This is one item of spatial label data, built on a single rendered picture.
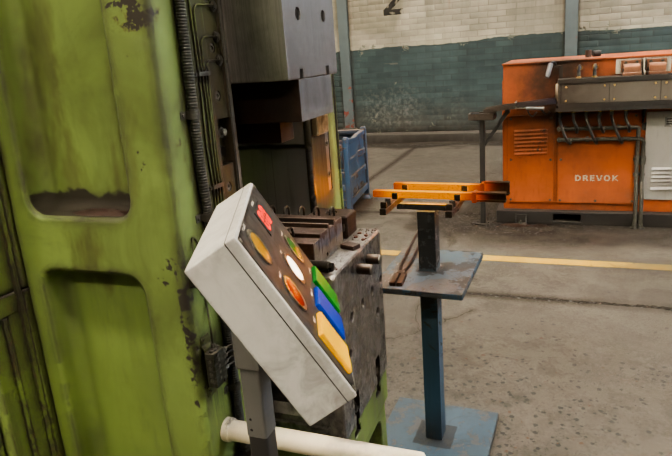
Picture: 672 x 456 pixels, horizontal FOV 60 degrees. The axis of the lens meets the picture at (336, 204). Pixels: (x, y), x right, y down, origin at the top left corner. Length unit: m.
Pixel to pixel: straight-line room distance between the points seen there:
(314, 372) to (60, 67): 0.85
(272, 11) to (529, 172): 3.78
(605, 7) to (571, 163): 4.27
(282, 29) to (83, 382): 0.95
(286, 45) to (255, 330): 0.69
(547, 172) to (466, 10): 4.48
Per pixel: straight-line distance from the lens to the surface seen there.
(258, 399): 1.02
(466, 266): 2.07
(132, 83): 1.17
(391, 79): 9.16
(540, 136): 4.81
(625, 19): 8.84
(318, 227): 1.49
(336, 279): 1.39
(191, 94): 1.18
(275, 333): 0.79
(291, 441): 1.33
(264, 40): 1.31
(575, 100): 4.63
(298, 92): 1.33
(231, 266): 0.75
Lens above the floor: 1.41
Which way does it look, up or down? 14 degrees down
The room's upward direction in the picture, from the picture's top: 4 degrees counter-clockwise
